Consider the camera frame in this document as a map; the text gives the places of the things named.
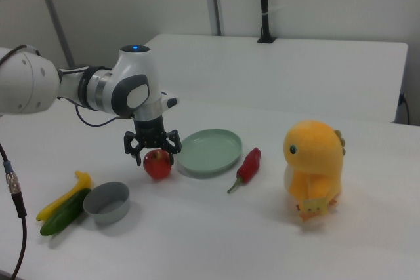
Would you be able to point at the yellow paper tag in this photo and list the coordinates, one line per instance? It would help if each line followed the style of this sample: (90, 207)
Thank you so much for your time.
(313, 208)

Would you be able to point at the orange dinosaur plush toy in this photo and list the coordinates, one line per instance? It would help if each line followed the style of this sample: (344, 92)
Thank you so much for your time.
(315, 162)

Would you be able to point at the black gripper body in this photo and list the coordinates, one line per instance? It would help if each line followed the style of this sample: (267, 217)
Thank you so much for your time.
(151, 132)

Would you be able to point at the grey metal bowl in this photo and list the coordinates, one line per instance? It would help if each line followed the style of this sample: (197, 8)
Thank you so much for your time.
(108, 212)

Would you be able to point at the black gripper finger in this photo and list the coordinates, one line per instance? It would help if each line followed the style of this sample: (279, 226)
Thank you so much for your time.
(173, 144)
(131, 145)

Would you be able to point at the light green plate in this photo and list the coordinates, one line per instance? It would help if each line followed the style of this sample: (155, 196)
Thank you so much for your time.
(210, 155)

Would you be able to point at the yellow banana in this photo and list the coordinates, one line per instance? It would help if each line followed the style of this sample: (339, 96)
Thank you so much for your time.
(80, 183)

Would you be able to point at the green cucumber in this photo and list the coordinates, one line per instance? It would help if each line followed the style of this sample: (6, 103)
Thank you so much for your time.
(62, 214)

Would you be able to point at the red apple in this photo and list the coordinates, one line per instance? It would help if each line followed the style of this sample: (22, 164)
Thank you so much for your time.
(157, 168)

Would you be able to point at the white side table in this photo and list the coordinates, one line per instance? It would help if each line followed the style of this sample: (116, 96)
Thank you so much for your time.
(295, 70)

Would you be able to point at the red chili pepper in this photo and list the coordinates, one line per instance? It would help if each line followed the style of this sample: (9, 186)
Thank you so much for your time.
(249, 165)

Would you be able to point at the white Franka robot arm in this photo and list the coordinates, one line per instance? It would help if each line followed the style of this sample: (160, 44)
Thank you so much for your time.
(33, 80)

